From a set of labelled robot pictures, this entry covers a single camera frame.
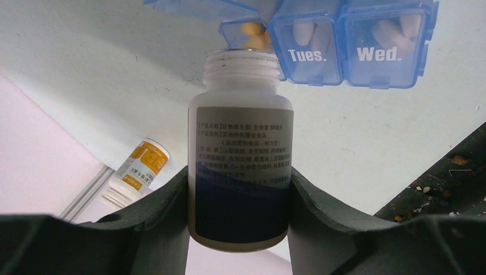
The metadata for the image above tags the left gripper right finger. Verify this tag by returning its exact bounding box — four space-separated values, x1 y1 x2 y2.
288 170 485 274

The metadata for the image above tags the blue pill organizer box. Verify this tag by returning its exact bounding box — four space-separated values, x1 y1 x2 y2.
145 1 439 89

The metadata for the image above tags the left aluminium frame post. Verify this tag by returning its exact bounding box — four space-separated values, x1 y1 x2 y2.
58 166 115 222

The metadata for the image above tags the white pill bottle blue label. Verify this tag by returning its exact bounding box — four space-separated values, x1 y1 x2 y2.
187 49 294 253

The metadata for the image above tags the white bottle orange label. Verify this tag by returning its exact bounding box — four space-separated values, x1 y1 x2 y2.
100 138 171 210

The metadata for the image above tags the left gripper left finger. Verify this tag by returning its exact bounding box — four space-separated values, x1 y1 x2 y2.
1 168 189 274

